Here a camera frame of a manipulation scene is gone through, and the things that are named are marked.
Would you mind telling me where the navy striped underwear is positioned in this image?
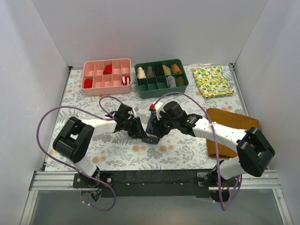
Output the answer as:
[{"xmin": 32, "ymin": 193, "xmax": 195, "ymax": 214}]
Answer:
[{"xmin": 142, "ymin": 112, "xmax": 160, "ymax": 144}]

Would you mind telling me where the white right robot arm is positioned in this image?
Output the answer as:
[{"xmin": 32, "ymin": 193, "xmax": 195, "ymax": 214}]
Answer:
[{"xmin": 150, "ymin": 101, "xmax": 275, "ymax": 186}]

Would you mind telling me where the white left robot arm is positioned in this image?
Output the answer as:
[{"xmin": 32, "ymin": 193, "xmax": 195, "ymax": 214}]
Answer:
[{"xmin": 52, "ymin": 104, "xmax": 148, "ymax": 188}]

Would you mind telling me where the grey striped rolled underwear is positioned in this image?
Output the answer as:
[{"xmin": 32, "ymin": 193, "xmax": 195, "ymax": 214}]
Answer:
[{"xmin": 166, "ymin": 75, "xmax": 177, "ymax": 88}]

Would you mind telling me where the olive green rolled underwear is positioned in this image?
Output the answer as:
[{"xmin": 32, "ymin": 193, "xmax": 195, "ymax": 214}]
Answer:
[{"xmin": 177, "ymin": 76, "xmax": 185, "ymax": 87}]

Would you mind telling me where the beige yellow rolled underwear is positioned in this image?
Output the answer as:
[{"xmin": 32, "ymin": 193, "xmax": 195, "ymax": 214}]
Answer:
[{"xmin": 162, "ymin": 65, "xmax": 172, "ymax": 76}]

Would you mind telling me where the orange brown rolled underwear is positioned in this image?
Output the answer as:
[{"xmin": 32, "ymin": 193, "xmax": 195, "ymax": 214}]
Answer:
[{"xmin": 172, "ymin": 64, "xmax": 183, "ymax": 74}]

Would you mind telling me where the black rolled underwear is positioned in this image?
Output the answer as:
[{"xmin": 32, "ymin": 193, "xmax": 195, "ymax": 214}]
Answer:
[{"xmin": 154, "ymin": 65, "xmax": 165, "ymax": 76}]

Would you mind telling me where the cream rolled underwear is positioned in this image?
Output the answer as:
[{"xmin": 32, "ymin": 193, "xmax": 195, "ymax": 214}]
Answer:
[{"xmin": 137, "ymin": 67, "xmax": 146, "ymax": 79}]

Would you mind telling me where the floral patterned table mat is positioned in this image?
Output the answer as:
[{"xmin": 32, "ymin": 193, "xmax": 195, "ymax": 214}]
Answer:
[{"xmin": 52, "ymin": 64, "xmax": 246, "ymax": 170}]

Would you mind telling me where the green divided organizer box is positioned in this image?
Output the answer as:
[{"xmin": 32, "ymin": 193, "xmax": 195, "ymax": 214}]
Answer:
[{"xmin": 134, "ymin": 59, "xmax": 189, "ymax": 99}]

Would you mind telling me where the red white striped sock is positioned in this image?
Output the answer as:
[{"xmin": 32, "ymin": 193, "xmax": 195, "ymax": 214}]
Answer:
[{"xmin": 121, "ymin": 76, "xmax": 130, "ymax": 86}]

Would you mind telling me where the pink divided organizer box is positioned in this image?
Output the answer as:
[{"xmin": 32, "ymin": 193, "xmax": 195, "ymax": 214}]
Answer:
[{"xmin": 81, "ymin": 58, "xmax": 132, "ymax": 96}]

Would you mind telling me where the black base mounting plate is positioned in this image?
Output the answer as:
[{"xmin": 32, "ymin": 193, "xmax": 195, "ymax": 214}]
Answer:
[{"xmin": 72, "ymin": 169, "xmax": 241, "ymax": 199}]

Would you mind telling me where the lemon print folded cloth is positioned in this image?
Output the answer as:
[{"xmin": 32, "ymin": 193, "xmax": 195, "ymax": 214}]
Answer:
[{"xmin": 192, "ymin": 66, "xmax": 234, "ymax": 99}]

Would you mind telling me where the red rolled sock bottom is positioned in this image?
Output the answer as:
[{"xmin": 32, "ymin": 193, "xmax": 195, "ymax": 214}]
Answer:
[{"xmin": 83, "ymin": 79, "xmax": 92, "ymax": 89}]

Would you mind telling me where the red rolled sock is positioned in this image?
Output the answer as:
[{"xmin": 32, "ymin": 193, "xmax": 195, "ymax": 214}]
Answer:
[
  {"xmin": 103, "ymin": 64, "xmax": 113, "ymax": 75},
  {"xmin": 83, "ymin": 79, "xmax": 92, "ymax": 89}
]

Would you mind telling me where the red rolled sock top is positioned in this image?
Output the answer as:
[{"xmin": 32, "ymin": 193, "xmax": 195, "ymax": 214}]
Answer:
[{"xmin": 103, "ymin": 64, "xmax": 113, "ymax": 75}]

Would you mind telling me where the mustard brown folded cloth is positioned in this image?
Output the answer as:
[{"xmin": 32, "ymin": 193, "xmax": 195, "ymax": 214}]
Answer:
[{"xmin": 206, "ymin": 108, "xmax": 259, "ymax": 158}]

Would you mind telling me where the aluminium frame rail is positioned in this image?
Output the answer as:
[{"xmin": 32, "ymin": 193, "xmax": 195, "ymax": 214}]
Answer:
[{"xmin": 21, "ymin": 170, "xmax": 293, "ymax": 225}]

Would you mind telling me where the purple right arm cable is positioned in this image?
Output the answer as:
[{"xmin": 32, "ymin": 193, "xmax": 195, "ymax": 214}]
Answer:
[{"xmin": 150, "ymin": 92, "xmax": 242, "ymax": 211}]

